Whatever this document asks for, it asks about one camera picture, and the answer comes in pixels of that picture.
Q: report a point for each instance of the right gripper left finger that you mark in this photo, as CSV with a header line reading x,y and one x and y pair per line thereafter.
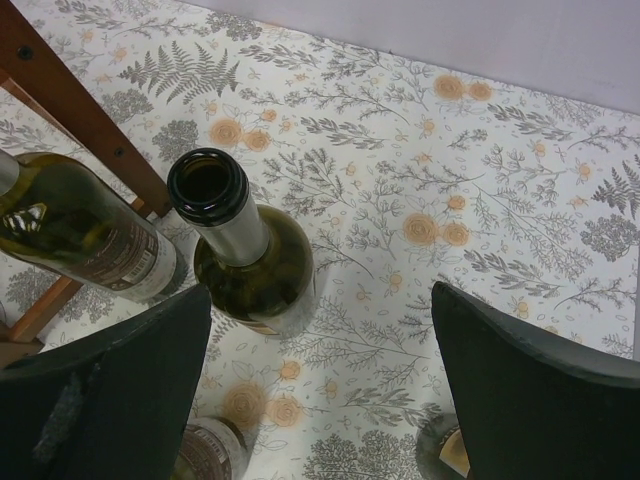
x,y
111,405

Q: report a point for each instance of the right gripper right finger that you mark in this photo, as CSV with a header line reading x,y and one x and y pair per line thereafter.
x,y
532,404

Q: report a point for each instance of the green wine bottle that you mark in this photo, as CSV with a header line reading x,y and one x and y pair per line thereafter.
x,y
57,214

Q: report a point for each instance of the brown wooden wine rack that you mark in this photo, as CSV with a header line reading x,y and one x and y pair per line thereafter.
x,y
32,72

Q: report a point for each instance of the wine bottle far right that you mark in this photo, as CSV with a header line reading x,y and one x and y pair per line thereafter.
x,y
440,451

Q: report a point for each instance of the wine bottle brown label front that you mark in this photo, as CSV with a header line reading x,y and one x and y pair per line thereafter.
x,y
212,448

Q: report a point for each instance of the wine bottle brown label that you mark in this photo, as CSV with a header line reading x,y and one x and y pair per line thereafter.
x,y
212,448
255,260

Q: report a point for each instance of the wine bottle brown label back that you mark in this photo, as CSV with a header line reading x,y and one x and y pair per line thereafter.
x,y
255,260

